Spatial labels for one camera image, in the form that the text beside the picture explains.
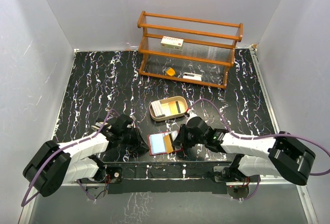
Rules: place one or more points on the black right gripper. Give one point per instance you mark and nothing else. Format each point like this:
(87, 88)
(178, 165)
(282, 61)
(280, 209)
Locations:
(179, 139)

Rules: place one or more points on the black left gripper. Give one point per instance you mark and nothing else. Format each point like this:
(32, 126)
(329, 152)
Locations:
(138, 144)

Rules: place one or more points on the gold credit card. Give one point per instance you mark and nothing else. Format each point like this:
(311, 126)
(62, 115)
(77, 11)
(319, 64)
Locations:
(168, 143)

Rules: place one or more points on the red card holder wallet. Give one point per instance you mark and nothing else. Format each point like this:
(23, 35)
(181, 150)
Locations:
(156, 144)

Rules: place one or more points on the beige oval card tray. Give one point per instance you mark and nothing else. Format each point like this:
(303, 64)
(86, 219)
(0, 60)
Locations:
(173, 107)

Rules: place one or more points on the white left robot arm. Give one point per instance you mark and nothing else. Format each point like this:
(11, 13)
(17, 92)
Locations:
(55, 164)

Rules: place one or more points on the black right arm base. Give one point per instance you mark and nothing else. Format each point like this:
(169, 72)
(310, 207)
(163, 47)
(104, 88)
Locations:
(232, 174)

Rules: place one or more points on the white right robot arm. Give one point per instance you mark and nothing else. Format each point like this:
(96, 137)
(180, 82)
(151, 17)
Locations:
(280, 155)

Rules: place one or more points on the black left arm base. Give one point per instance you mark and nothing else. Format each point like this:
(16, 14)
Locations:
(96, 184)

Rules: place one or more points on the white stapler on shelf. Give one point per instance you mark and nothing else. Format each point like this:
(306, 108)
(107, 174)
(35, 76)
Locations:
(192, 76)

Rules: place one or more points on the orange yellow small block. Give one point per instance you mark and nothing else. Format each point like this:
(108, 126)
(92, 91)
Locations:
(170, 72)

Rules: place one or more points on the orange wooden shelf rack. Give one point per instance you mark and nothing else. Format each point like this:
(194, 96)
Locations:
(208, 48)

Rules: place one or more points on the white red medicine box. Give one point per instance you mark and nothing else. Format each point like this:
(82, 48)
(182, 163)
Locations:
(172, 43)

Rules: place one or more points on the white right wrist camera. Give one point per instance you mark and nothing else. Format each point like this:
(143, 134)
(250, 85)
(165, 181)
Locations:
(191, 114)

